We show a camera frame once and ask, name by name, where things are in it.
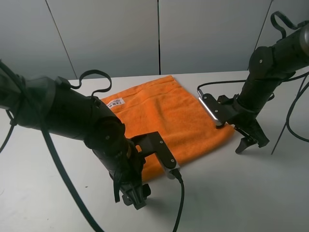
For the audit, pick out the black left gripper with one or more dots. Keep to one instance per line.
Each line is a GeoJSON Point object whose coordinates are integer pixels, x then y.
{"type": "Point", "coordinates": [127, 178]}

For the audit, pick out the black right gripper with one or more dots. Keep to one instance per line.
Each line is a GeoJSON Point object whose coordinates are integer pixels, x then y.
{"type": "Point", "coordinates": [233, 113]}

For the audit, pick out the orange microfiber towel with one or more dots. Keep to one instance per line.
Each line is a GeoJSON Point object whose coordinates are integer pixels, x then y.
{"type": "Point", "coordinates": [165, 106]}

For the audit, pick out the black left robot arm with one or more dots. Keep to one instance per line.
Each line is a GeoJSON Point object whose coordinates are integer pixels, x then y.
{"type": "Point", "coordinates": [55, 106]}

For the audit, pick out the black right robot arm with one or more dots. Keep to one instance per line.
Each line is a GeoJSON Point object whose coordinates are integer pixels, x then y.
{"type": "Point", "coordinates": [269, 66]}

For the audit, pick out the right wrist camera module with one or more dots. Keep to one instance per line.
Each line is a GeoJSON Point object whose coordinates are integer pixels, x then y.
{"type": "Point", "coordinates": [209, 103]}

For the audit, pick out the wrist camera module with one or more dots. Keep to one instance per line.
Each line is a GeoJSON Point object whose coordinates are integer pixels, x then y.
{"type": "Point", "coordinates": [157, 157]}
{"type": "Point", "coordinates": [209, 103]}

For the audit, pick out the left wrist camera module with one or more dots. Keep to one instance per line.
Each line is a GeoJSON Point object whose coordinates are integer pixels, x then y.
{"type": "Point", "coordinates": [157, 157]}

